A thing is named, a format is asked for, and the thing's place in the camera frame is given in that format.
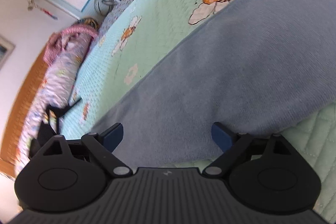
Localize blue fleece pants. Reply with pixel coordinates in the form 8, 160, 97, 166
93, 0, 335, 167

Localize wooden headboard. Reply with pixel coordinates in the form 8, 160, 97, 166
1, 51, 48, 178

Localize pink knitted blanket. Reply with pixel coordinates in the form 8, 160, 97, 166
43, 17, 100, 66

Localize framed wedding photo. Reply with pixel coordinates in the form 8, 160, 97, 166
0, 37, 15, 69

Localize green quilted bee bedspread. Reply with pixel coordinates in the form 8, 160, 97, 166
61, 0, 335, 223

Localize wall lamp with tassel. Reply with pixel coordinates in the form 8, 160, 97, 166
27, 0, 58, 20

